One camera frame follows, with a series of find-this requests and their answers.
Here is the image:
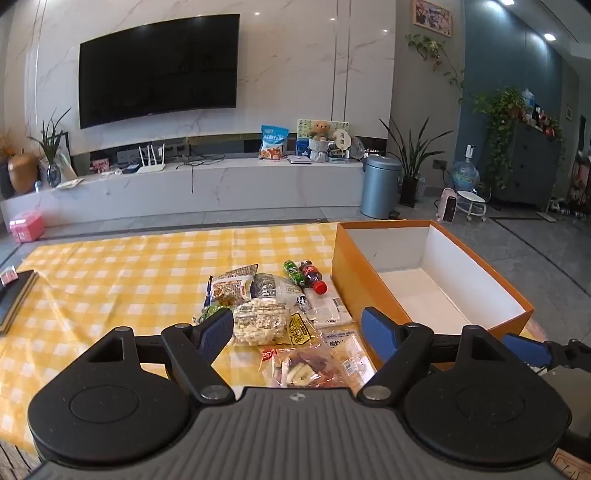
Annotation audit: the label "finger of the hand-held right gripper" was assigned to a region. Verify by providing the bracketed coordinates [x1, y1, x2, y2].
[501, 332, 573, 370]

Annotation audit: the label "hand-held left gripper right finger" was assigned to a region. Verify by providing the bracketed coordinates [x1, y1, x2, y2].
[357, 306, 513, 405]

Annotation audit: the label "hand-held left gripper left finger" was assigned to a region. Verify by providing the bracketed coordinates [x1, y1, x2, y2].
[85, 307, 236, 405]

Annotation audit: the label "green snack packet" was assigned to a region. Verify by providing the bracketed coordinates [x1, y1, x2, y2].
[193, 302, 223, 328]

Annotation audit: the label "clear cracker packet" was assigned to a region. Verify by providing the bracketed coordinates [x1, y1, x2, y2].
[320, 323, 377, 376]

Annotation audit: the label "yellow label snack packet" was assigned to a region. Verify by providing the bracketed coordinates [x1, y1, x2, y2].
[231, 298, 321, 347]

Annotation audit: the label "brown nut packet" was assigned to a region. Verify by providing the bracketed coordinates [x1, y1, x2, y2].
[205, 264, 259, 308]

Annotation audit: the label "white packet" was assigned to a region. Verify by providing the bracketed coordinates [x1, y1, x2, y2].
[302, 288, 354, 329]

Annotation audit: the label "orange cardboard box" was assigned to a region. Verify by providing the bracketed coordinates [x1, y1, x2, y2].
[331, 220, 535, 371]

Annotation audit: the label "grey seed packet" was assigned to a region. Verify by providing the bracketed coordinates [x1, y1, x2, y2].
[252, 273, 306, 315]

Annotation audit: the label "dried fruit packet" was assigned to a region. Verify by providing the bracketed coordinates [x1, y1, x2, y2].
[259, 344, 343, 389]

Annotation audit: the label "small cola bottle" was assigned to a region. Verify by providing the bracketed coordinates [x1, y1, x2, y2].
[299, 261, 328, 296]

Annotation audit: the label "small green bottle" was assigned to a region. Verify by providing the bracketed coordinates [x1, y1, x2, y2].
[283, 260, 305, 287]

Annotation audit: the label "blue-grey trash can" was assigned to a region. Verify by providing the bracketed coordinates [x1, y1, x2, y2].
[360, 154, 402, 220]

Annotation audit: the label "row of shoes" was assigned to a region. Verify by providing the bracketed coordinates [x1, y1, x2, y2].
[547, 198, 589, 221]

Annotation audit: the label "long-leaf potted plant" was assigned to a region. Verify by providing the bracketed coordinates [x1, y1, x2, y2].
[379, 117, 455, 208]

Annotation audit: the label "white marble television console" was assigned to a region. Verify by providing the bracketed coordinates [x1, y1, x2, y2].
[0, 154, 370, 227]

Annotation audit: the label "white round stool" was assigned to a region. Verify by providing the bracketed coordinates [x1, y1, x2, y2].
[457, 189, 488, 223]

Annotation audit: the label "pink plush toy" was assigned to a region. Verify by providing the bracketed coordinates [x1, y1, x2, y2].
[570, 152, 591, 204]

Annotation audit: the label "water jug with pump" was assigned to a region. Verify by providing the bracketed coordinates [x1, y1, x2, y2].
[451, 144, 481, 192]

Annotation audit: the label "grey drawer cabinet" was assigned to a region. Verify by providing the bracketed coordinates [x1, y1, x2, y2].
[492, 122, 561, 210]

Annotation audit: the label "white router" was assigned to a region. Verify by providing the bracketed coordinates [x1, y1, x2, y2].
[137, 144, 167, 175]

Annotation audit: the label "blue snack bag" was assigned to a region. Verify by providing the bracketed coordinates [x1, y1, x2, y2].
[259, 124, 290, 161]

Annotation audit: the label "pink storage box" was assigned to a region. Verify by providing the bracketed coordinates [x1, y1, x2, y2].
[9, 210, 46, 244]

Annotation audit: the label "white paper bag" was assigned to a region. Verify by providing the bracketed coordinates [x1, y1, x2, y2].
[58, 152, 79, 181]

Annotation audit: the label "trailing cabinet plant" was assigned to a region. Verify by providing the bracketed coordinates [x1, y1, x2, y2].
[471, 88, 527, 188]

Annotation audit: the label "row of cabinet ornaments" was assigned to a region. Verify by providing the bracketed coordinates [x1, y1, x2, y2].
[522, 90, 563, 137]

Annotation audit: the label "green plant glass vase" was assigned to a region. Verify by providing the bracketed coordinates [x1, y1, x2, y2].
[28, 108, 72, 188]

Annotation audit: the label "gold round vase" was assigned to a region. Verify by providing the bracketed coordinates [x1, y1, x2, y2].
[8, 152, 40, 195]

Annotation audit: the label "black vase dried flowers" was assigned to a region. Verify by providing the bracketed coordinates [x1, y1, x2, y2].
[0, 131, 17, 199]

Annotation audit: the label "black flat television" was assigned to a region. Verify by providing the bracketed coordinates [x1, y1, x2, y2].
[78, 14, 241, 130]

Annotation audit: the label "hanging vine plant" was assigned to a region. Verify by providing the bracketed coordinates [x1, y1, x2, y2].
[405, 33, 465, 102]

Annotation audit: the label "black cable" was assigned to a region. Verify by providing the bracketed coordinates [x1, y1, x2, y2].
[184, 137, 227, 195]

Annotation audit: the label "framed wall picture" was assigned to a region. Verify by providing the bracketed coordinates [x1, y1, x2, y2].
[412, 0, 454, 38]

